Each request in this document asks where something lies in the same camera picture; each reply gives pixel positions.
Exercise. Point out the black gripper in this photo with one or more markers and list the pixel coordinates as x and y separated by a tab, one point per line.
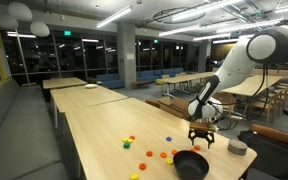
201	134

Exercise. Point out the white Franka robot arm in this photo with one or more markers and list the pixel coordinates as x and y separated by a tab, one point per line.
234	66

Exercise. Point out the black bowl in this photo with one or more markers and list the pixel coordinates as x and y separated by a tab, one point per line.
191	165

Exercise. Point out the gray cylinder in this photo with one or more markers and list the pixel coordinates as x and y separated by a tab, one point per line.
237	147

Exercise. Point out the brown wooden chair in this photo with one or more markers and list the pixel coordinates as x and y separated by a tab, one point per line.
153	103
177	105

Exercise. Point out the yellow chair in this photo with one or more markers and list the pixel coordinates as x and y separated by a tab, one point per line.
160	81

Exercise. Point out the brown leather chair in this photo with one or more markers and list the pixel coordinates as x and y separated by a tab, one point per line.
272	133

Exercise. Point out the black bag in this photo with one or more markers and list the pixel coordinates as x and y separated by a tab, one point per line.
270	160

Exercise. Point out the green block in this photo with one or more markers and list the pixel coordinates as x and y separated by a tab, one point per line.
126	145

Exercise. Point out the yellow block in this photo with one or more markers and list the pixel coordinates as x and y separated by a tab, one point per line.
134	176

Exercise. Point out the long light wood table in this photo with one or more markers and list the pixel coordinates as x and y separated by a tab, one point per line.
260	83

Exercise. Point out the blue sofa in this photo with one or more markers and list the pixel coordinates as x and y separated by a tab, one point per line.
150	75
112	81

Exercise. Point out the low brown coffee table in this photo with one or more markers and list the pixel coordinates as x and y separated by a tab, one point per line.
140	82

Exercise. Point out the concrete pillar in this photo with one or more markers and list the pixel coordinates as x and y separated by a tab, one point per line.
126	56

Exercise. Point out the white plate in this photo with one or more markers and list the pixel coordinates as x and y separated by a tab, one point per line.
91	86

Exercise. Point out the dark brown chair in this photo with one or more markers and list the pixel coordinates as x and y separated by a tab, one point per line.
91	80

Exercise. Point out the white ceiling light strip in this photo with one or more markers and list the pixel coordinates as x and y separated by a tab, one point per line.
114	16
197	10

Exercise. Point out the green exit sign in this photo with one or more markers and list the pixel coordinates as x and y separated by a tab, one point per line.
67	33

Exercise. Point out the gray upholstered bench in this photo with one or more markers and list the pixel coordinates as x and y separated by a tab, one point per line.
20	136

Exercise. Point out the white globe lamp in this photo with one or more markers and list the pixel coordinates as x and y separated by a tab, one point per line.
7	21
20	11
40	29

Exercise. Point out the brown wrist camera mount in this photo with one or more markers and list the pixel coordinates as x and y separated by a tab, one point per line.
200	126

